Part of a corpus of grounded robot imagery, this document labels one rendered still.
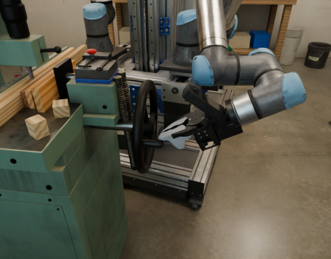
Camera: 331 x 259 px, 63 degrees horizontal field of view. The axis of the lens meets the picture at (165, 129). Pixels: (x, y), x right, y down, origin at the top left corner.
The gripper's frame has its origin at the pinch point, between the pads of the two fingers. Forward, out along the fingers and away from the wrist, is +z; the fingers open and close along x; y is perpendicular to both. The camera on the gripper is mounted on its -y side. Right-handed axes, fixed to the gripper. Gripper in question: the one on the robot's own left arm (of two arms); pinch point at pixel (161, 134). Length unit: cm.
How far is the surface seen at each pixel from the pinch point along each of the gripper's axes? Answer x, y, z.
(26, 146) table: -15.1, -17.9, 22.2
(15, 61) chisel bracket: 7.0, -34.1, 27.8
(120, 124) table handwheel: 8.9, -3.9, 14.0
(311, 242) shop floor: 36, 111, -21
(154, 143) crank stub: -1.9, 0.7, 2.3
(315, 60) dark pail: 306, 144, -100
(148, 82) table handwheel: 11.5, -11.1, -0.1
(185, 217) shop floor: 44, 78, 37
